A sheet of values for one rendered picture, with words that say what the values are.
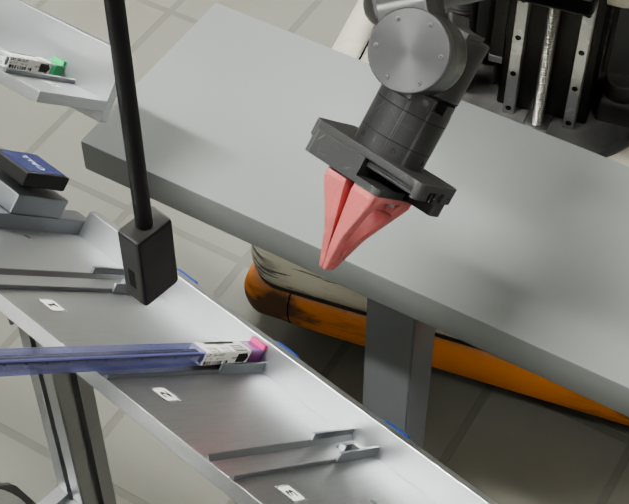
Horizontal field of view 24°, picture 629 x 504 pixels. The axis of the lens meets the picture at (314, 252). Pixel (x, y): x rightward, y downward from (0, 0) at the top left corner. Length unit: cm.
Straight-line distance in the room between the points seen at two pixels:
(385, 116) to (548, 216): 34
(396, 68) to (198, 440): 28
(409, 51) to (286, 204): 40
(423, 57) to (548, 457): 102
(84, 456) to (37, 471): 48
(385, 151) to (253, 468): 27
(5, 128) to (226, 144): 95
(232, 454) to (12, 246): 27
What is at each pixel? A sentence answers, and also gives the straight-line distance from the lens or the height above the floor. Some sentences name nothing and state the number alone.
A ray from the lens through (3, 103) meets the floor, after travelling 236.
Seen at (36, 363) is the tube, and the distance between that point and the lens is 87.
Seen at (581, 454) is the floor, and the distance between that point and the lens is 193.
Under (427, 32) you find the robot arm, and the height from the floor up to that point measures 96.
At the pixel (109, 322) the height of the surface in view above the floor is 80.
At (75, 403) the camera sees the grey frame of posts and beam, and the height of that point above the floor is 47.
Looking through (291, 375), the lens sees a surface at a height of 73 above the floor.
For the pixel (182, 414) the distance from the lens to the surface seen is 93.
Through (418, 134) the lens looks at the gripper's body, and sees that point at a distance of 106.
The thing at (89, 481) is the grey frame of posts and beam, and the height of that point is 35.
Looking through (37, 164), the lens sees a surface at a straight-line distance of 114.
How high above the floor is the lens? 160
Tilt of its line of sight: 50 degrees down
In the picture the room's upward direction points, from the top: straight up
